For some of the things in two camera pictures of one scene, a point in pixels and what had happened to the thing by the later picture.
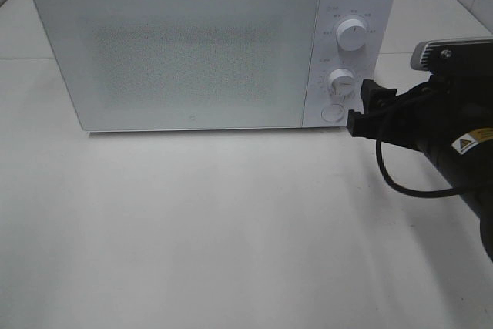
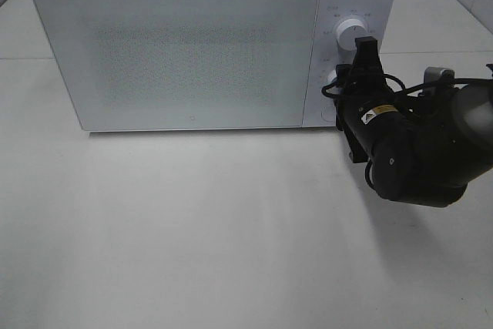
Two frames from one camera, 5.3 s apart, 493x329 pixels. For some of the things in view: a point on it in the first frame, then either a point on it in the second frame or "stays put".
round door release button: [332, 112] stays put
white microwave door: [184, 52] stays put
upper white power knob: [351, 35] stays put
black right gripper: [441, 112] -> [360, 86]
